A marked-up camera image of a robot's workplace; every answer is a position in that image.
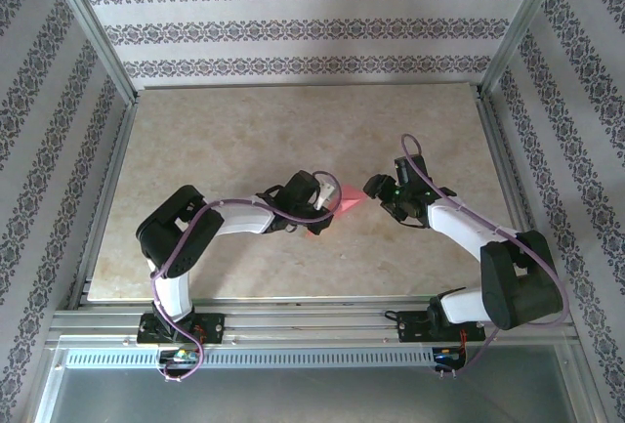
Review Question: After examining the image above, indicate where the pink square paper sheet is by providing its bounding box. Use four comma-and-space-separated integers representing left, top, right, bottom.
306, 183, 365, 239

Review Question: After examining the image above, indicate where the grey metal sheet panel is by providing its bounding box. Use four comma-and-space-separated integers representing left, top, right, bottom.
28, 344, 604, 423

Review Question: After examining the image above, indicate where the small electronics board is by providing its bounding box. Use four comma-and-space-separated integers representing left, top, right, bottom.
433, 346, 465, 363
159, 348, 200, 364

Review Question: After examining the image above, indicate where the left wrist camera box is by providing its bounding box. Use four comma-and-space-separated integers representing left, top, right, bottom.
314, 179, 339, 213

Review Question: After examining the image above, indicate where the aluminium side rail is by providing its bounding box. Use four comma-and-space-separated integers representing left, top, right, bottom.
66, 100, 142, 310
476, 88, 559, 307

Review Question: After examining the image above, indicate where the aluminium rail along wall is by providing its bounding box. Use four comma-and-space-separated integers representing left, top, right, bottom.
139, 81, 484, 93

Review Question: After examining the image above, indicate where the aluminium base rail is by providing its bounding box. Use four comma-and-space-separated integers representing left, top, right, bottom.
46, 295, 582, 349

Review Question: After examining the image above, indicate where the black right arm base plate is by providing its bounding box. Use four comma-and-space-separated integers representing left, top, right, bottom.
396, 309, 487, 345

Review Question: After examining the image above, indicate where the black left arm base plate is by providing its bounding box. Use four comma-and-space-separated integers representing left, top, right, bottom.
136, 312, 227, 346

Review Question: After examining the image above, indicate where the slotted metal cable duct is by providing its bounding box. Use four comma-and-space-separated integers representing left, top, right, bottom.
62, 347, 438, 370

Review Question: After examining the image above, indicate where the aluminium frame post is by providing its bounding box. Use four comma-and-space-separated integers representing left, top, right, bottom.
479, 0, 572, 100
41, 0, 142, 107

